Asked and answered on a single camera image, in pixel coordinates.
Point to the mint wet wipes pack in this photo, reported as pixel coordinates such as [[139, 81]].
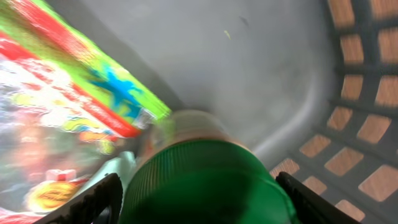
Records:
[[124, 166]]

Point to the grey plastic shopping basket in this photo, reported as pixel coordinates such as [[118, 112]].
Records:
[[308, 86]]

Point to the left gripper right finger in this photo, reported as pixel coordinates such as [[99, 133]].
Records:
[[310, 207]]

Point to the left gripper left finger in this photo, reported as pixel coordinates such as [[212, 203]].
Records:
[[100, 203]]

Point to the green Haribo worms bag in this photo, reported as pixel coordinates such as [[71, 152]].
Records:
[[66, 109]]

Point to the green lid jar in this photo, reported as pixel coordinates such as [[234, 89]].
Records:
[[193, 171]]

